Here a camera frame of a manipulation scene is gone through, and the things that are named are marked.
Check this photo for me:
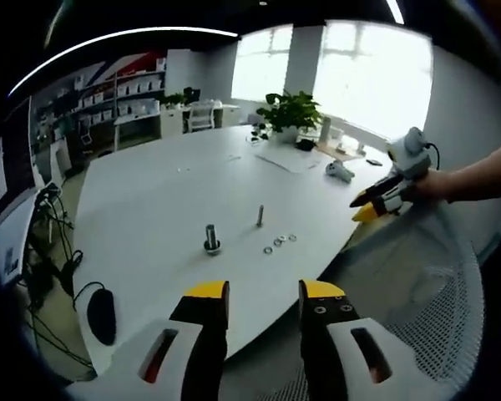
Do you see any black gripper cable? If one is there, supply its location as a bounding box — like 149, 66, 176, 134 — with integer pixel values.
424, 142, 441, 171

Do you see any white low cabinet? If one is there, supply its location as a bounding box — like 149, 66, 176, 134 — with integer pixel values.
159, 101, 242, 135

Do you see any shelf of white storage bins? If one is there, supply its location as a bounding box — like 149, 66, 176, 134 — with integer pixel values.
32, 69, 167, 140

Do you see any grey handheld controller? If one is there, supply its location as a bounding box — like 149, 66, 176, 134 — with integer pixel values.
325, 160, 356, 183

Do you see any black mouse cable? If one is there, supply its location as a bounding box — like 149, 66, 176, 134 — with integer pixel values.
72, 280, 106, 311

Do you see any white work desk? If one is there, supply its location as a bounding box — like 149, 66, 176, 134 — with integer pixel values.
114, 111, 160, 148

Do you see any black cable bundle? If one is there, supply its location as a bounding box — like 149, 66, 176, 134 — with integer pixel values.
23, 183, 95, 371

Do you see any black computer mouse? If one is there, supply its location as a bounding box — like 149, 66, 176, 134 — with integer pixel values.
86, 287, 119, 346

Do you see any white paper sheet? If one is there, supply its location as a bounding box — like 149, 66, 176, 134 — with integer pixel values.
254, 148, 333, 174

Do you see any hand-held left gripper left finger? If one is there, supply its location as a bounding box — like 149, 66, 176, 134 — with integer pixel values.
65, 280, 231, 401

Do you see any large computer monitor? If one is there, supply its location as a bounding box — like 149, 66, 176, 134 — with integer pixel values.
0, 98, 38, 212

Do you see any large potted green plant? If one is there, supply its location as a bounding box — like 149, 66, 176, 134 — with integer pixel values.
256, 91, 323, 144

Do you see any wooden board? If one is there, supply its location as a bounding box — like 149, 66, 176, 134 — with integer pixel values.
316, 141, 367, 162

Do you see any small leafy desk plant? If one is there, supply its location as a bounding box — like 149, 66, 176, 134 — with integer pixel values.
161, 87, 202, 109

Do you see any white mesh office chair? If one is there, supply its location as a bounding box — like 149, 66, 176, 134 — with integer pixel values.
266, 199, 486, 401

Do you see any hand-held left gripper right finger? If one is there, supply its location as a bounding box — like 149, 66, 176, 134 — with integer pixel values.
298, 278, 439, 401

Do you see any curved ceiling light strip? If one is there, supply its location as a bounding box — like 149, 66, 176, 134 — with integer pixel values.
7, 26, 240, 98

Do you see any person's right hand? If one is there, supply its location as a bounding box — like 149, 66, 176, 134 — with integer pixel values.
405, 170, 449, 203

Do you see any white slatted chair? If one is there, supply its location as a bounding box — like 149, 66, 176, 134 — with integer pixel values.
185, 101, 217, 134

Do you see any thick threaded stud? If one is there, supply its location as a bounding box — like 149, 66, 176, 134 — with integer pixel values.
203, 223, 223, 255

